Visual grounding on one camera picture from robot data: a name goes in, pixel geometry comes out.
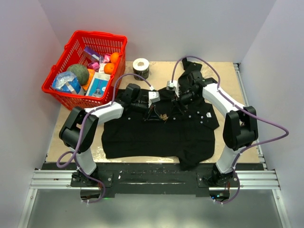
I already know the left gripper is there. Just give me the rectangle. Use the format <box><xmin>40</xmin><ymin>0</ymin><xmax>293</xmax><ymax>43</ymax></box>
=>
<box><xmin>131</xmin><ymin>99</ymin><xmax>161</xmax><ymax>121</ymax></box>

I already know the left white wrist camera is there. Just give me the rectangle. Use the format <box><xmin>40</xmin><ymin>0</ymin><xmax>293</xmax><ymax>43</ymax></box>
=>
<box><xmin>148</xmin><ymin>91</ymin><xmax>160</xmax><ymax>104</ymax></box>

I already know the green melon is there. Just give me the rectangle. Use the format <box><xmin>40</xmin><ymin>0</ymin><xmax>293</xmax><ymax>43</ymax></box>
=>
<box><xmin>67</xmin><ymin>64</ymin><xmax>89</xmax><ymax>86</ymax></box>

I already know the aluminium rail frame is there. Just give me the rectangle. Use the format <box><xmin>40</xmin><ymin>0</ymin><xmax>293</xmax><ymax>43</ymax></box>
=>
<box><xmin>19</xmin><ymin>163</ymin><xmax>291</xmax><ymax>228</ymax></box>

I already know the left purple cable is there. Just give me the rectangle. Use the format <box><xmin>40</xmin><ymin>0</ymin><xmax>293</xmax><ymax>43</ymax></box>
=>
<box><xmin>56</xmin><ymin>73</ymin><xmax>155</xmax><ymax>203</ymax></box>

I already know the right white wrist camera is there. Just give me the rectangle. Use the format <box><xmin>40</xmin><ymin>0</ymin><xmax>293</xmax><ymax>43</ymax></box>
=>
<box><xmin>166</xmin><ymin>80</ymin><xmax>179</xmax><ymax>92</ymax></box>

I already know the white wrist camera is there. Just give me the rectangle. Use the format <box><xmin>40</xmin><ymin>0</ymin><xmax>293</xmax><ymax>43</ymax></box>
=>
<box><xmin>166</xmin><ymin>80</ymin><xmax>179</xmax><ymax>92</ymax></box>
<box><xmin>148</xmin><ymin>91</ymin><xmax>160</xmax><ymax>104</ymax></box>

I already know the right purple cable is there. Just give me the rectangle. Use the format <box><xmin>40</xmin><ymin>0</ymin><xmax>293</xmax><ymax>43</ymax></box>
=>
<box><xmin>171</xmin><ymin>56</ymin><xmax>289</xmax><ymax>205</ymax></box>

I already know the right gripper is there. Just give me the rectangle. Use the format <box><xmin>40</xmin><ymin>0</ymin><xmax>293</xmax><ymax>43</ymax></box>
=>
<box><xmin>169</xmin><ymin>90</ymin><xmax>201</xmax><ymax>118</ymax></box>

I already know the orange fruit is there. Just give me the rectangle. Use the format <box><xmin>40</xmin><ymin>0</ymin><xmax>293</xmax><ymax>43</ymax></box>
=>
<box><xmin>110</xmin><ymin>52</ymin><xmax>119</xmax><ymax>64</ymax></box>
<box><xmin>104</xmin><ymin>63</ymin><xmax>115</xmax><ymax>75</ymax></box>

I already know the purple cable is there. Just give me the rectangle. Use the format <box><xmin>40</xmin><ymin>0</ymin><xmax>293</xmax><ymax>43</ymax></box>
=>
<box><xmin>56</xmin><ymin>73</ymin><xmax>155</xmax><ymax>203</ymax></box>
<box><xmin>171</xmin><ymin>56</ymin><xmax>289</xmax><ymax>205</ymax></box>

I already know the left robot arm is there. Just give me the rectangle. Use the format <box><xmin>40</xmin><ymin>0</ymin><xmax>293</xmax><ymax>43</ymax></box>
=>
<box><xmin>56</xmin><ymin>84</ymin><xmax>161</xmax><ymax>187</ymax></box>

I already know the blue white plastic bag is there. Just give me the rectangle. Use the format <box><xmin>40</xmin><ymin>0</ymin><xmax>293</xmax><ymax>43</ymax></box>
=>
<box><xmin>51</xmin><ymin>71</ymin><xmax>84</xmax><ymax>95</ymax></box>

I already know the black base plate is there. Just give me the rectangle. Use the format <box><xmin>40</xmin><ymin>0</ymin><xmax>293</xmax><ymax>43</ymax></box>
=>
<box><xmin>71</xmin><ymin>163</ymin><xmax>240</xmax><ymax>199</ymax></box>

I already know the black button shirt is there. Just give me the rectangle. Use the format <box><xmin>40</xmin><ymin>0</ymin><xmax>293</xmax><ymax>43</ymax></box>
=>
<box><xmin>101</xmin><ymin>58</ymin><xmax>219</xmax><ymax>171</ymax></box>

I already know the blue white box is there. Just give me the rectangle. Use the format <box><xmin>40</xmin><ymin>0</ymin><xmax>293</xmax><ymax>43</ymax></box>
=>
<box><xmin>86</xmin><ymin>72</ymin><xmax>110</xmax><ymax>98</ymax></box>

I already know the purple box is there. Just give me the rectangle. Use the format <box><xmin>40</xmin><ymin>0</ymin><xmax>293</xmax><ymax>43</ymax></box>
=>
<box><xmin>83</xmin><ymin>46</ymin><xmax>100</xmax><ymax>63</ymax></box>

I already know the red plastic basket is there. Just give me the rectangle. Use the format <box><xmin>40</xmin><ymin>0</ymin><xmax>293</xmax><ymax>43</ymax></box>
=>
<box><xmin>42</xmin><ymin>30</ymin><xmax>127</xmax><ymax>110</ymax></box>

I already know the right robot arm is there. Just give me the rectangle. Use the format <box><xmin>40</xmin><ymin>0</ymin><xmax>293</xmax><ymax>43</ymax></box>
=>
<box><xmin>175</xmin><ymin>70</ymin><xmax>258</xmax><ymax>187</ymax></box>

